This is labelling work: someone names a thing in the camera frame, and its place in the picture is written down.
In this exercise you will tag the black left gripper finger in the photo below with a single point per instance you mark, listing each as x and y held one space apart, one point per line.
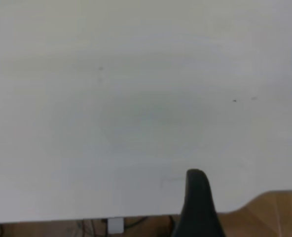
197 209

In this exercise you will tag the white power adapter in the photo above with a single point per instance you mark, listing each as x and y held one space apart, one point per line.
115 225

